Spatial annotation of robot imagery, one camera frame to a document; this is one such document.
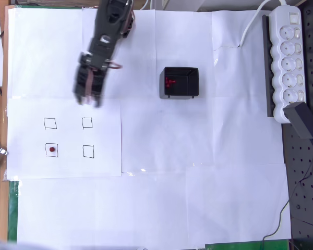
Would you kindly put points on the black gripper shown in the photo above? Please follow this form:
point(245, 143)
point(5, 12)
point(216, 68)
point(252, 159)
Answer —
point(87, 83)

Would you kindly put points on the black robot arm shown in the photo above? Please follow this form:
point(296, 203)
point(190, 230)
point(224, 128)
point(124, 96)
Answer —
point(109, 23)

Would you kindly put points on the black open box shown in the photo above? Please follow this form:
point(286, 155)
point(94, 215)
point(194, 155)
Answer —
point(180, 91)

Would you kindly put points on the paper sheet with drawn squares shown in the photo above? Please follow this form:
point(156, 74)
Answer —
point(67, 166)

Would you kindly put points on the green cutting mat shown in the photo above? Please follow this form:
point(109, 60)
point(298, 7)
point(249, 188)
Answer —
point(13, 208)

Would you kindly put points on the black pegboard shelf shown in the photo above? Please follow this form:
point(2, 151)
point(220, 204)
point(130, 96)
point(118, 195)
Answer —
point(268, 65)

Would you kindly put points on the white power strip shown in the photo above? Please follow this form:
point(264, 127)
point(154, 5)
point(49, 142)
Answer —
point(288, 65)

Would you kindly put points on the black power adapter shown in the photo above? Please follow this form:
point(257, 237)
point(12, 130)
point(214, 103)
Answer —
point(302, 121)

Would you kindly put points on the black pegboard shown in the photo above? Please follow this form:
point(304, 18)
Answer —
point(305, 182)

